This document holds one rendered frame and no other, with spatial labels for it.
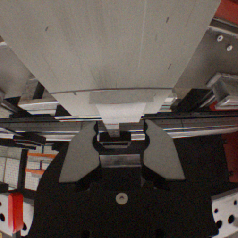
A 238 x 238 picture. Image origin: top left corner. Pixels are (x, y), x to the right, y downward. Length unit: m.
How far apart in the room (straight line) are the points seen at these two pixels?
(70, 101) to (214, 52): 0.34
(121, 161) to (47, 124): 0.45
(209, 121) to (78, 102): 0.59
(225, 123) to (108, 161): 0.63
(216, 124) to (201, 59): 0.41
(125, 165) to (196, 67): 0.30
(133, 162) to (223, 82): 0.33
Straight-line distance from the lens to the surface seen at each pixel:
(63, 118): 0.29
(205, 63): 0.36
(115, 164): 0.23
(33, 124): 0.66
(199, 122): 0.61
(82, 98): 0.18
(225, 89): 0.40
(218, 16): 0.44
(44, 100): 0.30
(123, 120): 0.26
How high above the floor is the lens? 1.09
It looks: 22 degrees down
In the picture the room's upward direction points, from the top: 179 degrees clockwise
